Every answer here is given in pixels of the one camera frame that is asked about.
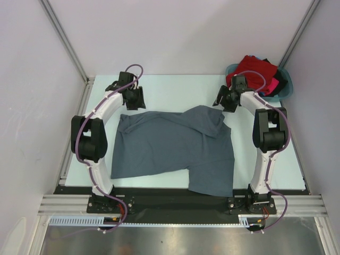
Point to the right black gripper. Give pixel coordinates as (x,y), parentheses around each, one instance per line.
(227,107)

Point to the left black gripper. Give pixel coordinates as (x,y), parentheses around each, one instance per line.
(140,102)

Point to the grey-blue t shirt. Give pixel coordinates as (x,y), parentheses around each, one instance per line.
(198,140)

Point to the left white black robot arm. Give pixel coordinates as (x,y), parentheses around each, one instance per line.
(88,135)

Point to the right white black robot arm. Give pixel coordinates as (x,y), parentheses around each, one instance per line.
(271,135)

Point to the red t shirt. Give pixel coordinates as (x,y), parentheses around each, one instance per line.
(252,65)

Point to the pink t shirt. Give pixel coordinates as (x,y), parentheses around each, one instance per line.
(269,88)

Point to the teal plastic basket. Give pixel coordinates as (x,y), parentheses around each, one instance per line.
(286,92)

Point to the black t shirt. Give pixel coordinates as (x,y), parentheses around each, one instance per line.
(283,82)

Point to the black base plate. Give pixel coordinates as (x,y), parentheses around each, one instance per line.
(181,206)

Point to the left aluminium frame post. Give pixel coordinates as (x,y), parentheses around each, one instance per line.
(58,27)

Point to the aluminium frame post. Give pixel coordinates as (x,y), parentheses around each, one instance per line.
(311,10)
(58,27)

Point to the right aluminium frame post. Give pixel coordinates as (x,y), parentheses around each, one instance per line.
(311,10)

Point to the aluminium front rail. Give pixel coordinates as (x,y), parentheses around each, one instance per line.
(76,204)

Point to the grey slotted cable duct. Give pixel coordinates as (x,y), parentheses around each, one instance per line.
(102,221)

